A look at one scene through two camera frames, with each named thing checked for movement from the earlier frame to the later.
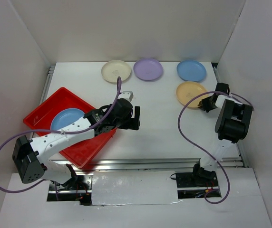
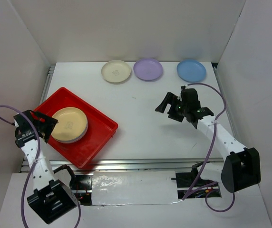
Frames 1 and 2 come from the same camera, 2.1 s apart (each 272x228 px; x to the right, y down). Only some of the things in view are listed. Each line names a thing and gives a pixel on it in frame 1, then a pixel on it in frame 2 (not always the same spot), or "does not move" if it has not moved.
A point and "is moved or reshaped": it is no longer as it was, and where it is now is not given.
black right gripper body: x=207 y=104 to x=179 y=113
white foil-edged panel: x=137 y=187 does not move
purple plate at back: x=148 y=69 does not move
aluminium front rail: x=153 y=164 does not move
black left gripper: x=132 y=123 to x=49 y=123
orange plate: x=187 y=90 is moved or reshaped
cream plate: x=111 y=69 does not move
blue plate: x=191 y=70 does not move
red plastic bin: x=79 y=152 does not move
